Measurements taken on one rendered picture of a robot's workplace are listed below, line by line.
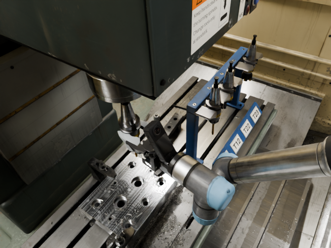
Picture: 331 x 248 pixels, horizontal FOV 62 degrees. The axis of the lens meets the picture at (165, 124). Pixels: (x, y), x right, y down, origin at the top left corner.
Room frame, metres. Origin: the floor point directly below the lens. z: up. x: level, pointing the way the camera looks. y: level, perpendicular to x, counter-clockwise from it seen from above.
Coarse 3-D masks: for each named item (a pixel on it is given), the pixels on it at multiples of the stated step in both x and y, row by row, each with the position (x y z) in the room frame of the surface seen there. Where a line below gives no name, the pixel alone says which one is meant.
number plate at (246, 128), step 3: (246, 120) 0.89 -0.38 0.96; (246, 123) 0.88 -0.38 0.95; (249, 123) 0.89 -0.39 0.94; (243, 126) 0.86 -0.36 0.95; (246, 126) 0.87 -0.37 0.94; (249, 126) 0.88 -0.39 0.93; (240, 129) 0.84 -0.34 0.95; (243, 129) 0.85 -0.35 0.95; (246, 129) 0.85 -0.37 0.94; (249, 129) 0.86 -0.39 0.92; (243, 132) 0.83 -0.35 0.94; (246, 132) 0.84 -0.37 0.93; (246, 135) 0.83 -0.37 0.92
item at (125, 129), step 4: (136, 116) 0.58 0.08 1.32; (120, 120) 0.57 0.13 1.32; (136, 120) 0.57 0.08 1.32; (120, 124) 0.55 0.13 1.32; (132, 124) 0.55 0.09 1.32; (136, 124) 0.55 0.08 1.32; (140, 124) 0.57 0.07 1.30; (120, 128) 0.56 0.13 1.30; (124, 128) 0.54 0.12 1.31; (128, 128) 0.54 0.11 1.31; (132, 128) 0.55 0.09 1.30; (136, 128) 0.55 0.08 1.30; (124, 132) 0.54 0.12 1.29; (128, 132) 0.54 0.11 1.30
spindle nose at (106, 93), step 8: (88, 80) 0.53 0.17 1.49; (96, 80) 0.50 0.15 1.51; (104, 80) 0.49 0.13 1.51; (96, 88) 0.51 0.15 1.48; (104, 88) 0.49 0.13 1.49; (112, 88) 0.49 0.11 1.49; (120, 88) 0.49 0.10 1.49; (96, 96) 0.52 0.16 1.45; (104, 96) 0.50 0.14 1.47; (112, 96) 0.49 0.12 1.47; (120, 96) 0.49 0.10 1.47; (128, 96) 0.49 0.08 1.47; (136, 96) 0.50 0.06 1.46
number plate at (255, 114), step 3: (255, 108) 0.97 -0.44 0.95; (252, 111) 0.95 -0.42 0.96; (255, 111) 0.96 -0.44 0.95; (258, 111) 0.97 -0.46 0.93; (252, 114) 0.94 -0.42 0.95; (255, 114) 0.95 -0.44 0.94; (258, 114) 0.96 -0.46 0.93; (252, 117) 0.93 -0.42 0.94; (255, 117) 0.94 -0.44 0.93; (258, 117) 0.95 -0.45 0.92; (255, 120) 0.92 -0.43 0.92
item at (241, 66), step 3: (237, 63) 0.97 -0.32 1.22; (240, 63) 0.97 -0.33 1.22; (243, 63) 0.97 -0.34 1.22; (246, 63) 0.97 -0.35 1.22; (234, 66) 0.95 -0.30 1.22; (237, 66) 0.95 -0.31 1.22; (240, 66) 0.95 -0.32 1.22; (243, 66) 0.95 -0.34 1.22; (246, 66) 0.95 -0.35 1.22; (249, 66) 0.95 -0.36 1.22; (252, 66) 0.95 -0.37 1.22; (240, 69) 0.94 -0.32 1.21; (243, 69) 0.93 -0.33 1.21; (246, 69) 0.93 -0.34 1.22; (249, 69) 0.93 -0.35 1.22; (252, 69) 0.93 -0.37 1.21
